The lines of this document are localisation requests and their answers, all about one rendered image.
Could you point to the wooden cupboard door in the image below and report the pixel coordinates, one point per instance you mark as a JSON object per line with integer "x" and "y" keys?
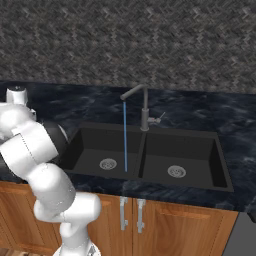
{"x": 186, "y": 230}
{"x": 110, "y": 230}

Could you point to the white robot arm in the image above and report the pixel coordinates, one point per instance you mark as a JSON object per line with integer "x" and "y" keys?
{"x": 50, "y": 186}

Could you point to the black double sink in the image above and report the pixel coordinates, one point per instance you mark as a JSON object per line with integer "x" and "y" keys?
{"x": 186, "y": 150}

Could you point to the grey metal faucet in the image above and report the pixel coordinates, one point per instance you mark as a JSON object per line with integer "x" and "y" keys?
{"x": 144, "y": 113}

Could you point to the white jug with grey lid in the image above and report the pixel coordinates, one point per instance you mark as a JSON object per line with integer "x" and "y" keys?
{"x": 16, "y": 96}

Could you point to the blue water stream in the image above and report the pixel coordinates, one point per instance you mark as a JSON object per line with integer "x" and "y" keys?
{"x": 125, "y": 140}

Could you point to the round metal sink drain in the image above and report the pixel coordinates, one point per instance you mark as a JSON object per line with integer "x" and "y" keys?
{"x": 176, "y": 171}
{"x": 108, "y": 163}

